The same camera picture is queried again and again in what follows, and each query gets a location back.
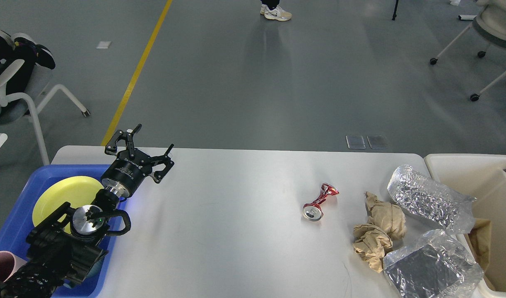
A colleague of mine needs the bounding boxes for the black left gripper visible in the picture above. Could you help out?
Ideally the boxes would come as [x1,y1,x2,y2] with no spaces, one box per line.
[100,124,175,197]

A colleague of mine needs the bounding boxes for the yellow plastic plate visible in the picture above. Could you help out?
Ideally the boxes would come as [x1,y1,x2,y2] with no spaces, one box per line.
[30,175,104,236]

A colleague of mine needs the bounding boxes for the silver foil bag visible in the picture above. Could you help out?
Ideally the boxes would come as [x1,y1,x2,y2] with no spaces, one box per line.
[383,229,484,298]
[387,165,476,234]

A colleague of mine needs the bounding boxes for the teal mug yellow inside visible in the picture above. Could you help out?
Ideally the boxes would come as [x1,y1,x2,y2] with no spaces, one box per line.
[86,258,105,279]

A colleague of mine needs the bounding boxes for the crushed red can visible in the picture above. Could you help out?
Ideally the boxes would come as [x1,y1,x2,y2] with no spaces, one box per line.
[301,183,340,222]

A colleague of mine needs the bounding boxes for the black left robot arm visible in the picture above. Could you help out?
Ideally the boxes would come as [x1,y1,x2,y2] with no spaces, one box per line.
[0,124,175,298]

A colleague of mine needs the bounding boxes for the beige plastic bin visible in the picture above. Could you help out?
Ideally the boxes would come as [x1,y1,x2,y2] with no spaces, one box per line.
[424,154,506,298]

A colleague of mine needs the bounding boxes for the blue plastic tray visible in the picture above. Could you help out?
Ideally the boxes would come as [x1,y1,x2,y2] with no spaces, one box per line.
[0,164,116,298]

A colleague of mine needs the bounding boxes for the white chair left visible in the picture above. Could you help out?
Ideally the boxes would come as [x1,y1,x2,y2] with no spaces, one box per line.
[0,59,90,165]

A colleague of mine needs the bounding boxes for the grey floor plate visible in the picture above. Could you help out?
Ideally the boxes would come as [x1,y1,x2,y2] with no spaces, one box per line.
[366,135,389,149]
[345,135,366,150]

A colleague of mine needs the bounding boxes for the white office chair right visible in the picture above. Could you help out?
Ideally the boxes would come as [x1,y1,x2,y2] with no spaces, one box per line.
[429,0,506,102]

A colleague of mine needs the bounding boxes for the crumpled brown paper ball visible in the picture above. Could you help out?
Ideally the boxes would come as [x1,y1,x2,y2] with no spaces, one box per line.
[353,223,393,273]

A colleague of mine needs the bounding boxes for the pink mug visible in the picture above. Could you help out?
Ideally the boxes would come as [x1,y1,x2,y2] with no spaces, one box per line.
[0,251,27,282]

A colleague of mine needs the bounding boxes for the person in black clothes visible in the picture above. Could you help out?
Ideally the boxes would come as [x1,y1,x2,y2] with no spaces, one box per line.
[0,30,56,108]

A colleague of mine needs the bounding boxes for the black tripod leg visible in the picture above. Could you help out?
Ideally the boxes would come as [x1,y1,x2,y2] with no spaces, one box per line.
[391,0,400,21]

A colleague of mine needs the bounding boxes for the passer-by white sneakers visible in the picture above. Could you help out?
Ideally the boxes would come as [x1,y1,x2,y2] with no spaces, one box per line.
[260,0,293,22]

